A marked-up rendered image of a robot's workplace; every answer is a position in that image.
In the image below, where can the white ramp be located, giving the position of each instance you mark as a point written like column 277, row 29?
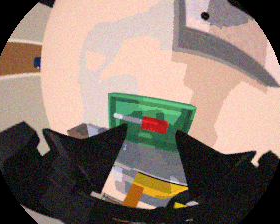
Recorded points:
column 135, row 158

